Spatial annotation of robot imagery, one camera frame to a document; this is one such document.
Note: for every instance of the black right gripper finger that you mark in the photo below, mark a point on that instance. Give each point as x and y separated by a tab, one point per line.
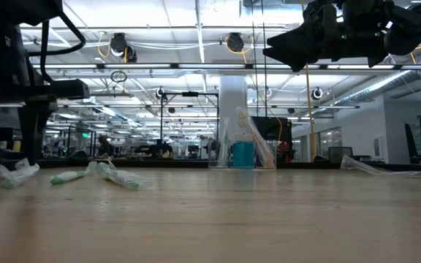
305	44
274	49

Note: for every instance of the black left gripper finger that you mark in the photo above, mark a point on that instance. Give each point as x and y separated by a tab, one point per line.
33	124

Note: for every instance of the clear acrylic organizer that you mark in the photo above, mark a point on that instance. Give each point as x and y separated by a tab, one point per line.
214	160

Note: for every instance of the black wall screen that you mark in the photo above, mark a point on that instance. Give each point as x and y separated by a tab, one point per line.
269	126

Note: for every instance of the black gantry frame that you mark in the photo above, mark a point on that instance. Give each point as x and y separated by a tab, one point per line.
190	94

